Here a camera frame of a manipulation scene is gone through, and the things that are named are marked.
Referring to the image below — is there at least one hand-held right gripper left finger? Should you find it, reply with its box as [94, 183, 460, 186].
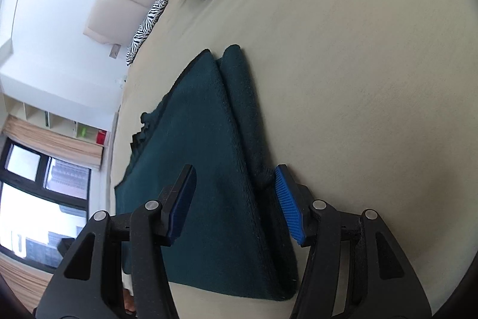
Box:
[35, 164, 197, 319]

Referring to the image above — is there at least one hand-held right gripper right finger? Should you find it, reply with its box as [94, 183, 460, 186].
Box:
[274, 164, 434, 319]

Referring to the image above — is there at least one dark green sweater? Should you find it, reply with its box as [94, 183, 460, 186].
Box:
[114, 44, 299, 302]

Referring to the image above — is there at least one beige striped curtain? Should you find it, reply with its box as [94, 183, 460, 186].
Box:
[0, 252, 53, 305]
[2, 115, 104, 171]

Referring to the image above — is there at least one beige bed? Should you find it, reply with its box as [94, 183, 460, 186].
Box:
[108, 0, 477, 319]

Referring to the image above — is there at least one black framed window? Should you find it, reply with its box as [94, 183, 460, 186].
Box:
[0, 141, 92, 274]

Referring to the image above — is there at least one zebra print pillow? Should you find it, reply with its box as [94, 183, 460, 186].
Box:
[125, 0, 171, 66]

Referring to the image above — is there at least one white wall shelf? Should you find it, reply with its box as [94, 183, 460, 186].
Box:
[20, 100, 110, 146]

